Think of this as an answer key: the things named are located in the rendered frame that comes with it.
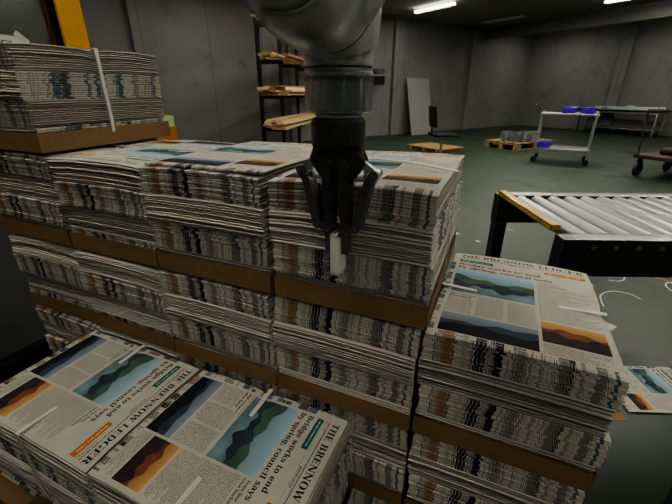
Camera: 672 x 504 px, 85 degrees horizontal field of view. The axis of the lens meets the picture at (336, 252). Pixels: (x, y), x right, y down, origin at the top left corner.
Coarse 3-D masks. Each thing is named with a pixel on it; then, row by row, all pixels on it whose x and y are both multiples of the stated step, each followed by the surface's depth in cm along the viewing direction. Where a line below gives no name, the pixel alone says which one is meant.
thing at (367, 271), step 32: (288, 192) 61; (320, 192) 58; (384, 192) 54; (416, 192) 53; (448, 192) 65; (288, 224) 62; (384, 224) 56; (416, 224) 55; (288, 256) 65; (320, 256) 62; (352, 256) 60; (384, 256) 58; (416, 256) 56; (352, 288) 63; (384, 288) 60; (416, 288) 57
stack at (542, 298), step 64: (128, 320) 95; (192, 320) 83; (256, 320) 74; (320, 320) 68; (384, 320) 64; (448, 320) 63; (512, 320) 63; (576, 320) 64; (256, 384) 83; (320, 384) 74; (384, 384) 68; (448, 384) 62; (512, 384) 58; (576, 384) 54; (384, 448) 74; (448, 448) 68; (576, 448) 57
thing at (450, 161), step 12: (372, 156) 81; (384, 156) 81; (396, 156) 81; (408, 156) 80; (420, 156) 80; (432, 156) 80; (444, 156) 80; (456, 156) 80; (456, 168) 70; (456, 180) 73; (456, 192) 74; (456, 204) 80; (456, 216) 80
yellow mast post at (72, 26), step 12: (48, 0) 128; (60, 0) 127; (72, 0) 130; (48, 12) 130; (60, 12) 127; (72, 12) 131; (60, 24) 128; (72, 24) 131; (84, 24) 135; (60, 36) 132; (72, 36) 132; (84, 36) 136; (84, 48) 136
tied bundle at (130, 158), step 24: (144, 144) 102; (168, 144) 102; (192, 144) 101; (216, 144) 101; (72, 168) 80; (96, 168) 78; (120, 168) 74; (72, 192) 83; (96, 192) 80; (120, 192) 77; (144, 192) 75; (72, 216) 88; (96, 216) 84; (120, 216) 81; (144, 216) 76; (120, 240) 84; (144, 240) 80
